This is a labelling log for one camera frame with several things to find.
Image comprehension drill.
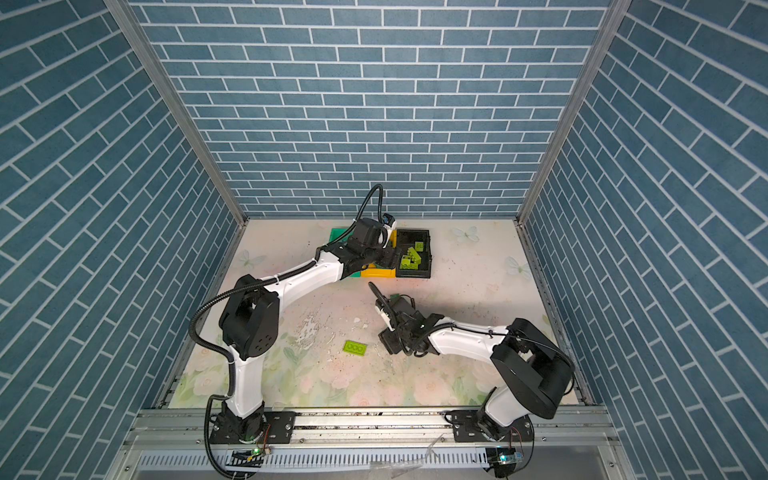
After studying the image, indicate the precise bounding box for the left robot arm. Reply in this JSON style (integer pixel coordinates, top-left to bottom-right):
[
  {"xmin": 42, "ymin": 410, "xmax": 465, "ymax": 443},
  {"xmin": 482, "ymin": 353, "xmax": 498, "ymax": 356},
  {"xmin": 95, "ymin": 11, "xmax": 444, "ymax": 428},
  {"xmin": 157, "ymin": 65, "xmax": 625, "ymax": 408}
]
[{"xmin": 219, "ymin": 214, "xmax": 396, "ymax": 419}]

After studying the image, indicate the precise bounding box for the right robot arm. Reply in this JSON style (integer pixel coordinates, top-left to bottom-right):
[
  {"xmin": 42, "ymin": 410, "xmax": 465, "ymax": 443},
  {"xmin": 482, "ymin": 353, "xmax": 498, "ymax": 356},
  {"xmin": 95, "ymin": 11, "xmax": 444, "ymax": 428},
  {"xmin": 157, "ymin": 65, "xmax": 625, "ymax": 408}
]
[{"xmin": 369, "ymin": 284, "xmax": 574, "ymax": 439}]

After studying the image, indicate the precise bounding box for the yellow plastic bin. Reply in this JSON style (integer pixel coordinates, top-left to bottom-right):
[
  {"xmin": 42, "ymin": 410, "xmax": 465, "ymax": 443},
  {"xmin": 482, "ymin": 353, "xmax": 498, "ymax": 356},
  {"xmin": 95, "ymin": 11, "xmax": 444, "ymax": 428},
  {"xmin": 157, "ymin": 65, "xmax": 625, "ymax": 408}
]
[{"xmin": 360, "ymin": 231, "xmax": 397, "ymax": 278}]

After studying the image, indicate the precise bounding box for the green plastic bin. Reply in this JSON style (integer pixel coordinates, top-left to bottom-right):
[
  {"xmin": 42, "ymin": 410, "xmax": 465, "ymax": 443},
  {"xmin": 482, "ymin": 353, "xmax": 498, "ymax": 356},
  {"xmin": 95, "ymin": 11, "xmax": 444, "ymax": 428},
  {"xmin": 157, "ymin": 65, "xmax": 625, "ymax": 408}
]
[{"xmin": 329, "ymin": 227, "xmax": 362, "ymax": 278}]

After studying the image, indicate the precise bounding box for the black plastic bin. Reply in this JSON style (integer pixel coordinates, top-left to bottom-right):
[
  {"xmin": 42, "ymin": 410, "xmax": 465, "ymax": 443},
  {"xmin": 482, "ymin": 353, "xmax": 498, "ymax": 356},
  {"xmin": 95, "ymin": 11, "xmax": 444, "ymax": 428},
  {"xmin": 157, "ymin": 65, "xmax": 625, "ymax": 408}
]
[{"xmin": 395, "ymin": 229, "xmax": 432, "ymax": 279}]

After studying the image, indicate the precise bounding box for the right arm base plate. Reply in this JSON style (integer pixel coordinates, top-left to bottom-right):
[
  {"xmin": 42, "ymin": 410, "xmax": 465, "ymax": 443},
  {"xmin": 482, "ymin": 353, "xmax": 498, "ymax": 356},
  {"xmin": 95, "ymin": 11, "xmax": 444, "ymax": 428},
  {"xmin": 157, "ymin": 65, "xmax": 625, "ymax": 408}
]
[{"xmin": 442, "ymin": 409, "xmax": 535, "ymax": 443}]

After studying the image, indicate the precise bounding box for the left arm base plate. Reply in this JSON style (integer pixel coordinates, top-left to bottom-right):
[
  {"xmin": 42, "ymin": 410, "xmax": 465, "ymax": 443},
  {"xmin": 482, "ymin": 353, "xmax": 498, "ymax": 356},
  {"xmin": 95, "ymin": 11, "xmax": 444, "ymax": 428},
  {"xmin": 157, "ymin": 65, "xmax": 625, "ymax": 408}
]
[{"xmin": 208, "ymin": 410, "xmax": 296, "ymax": 445}]

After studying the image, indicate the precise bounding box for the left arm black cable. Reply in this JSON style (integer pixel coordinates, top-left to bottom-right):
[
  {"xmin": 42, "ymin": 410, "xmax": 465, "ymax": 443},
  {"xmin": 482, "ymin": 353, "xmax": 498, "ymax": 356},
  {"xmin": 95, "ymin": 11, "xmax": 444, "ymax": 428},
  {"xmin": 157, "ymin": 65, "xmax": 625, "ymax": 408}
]
[{"xmin": 188, "ymin": 183, "xmax": 385, "ymax": 480}]

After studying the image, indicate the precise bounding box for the aluminium corner post right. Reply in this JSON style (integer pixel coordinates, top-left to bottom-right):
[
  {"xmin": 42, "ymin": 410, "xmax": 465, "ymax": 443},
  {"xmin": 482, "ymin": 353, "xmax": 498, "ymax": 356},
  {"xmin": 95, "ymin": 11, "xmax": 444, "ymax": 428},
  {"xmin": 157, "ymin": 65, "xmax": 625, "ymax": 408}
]
[{"xmin": 517, "ymin": 0, "xmax": 631, "ymax": 227}]

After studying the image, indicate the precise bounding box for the aluminium corner post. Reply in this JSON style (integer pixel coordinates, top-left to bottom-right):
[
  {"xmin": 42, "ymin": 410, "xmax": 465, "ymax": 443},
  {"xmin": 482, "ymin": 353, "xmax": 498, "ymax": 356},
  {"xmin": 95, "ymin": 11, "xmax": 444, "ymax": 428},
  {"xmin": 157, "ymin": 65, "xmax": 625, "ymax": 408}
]
[
  {"xmin": 517, "ymin": 0, "xmax": 631, "ymax": 227},
  {"xmin": 104, "ymin": 0, "xmax": 248, "ymax": 227}
]

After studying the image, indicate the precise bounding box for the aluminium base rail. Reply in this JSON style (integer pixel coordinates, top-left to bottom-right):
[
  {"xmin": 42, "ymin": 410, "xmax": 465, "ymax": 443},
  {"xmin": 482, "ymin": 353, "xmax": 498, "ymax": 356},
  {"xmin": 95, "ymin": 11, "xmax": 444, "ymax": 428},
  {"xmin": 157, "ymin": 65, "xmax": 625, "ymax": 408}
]
[{"xmin": 106, "ymin": 405, "xmax": 634, "ymax": 479}]

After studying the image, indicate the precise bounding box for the aluminium corner post left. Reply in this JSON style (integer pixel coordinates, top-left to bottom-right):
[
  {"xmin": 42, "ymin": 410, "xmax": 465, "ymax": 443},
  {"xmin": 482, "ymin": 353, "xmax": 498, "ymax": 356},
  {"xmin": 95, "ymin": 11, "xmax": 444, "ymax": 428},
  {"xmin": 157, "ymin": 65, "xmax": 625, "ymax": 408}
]
[{"xmin": 104, "ymin": 0, "xmax": 248, "ymax": 227}]

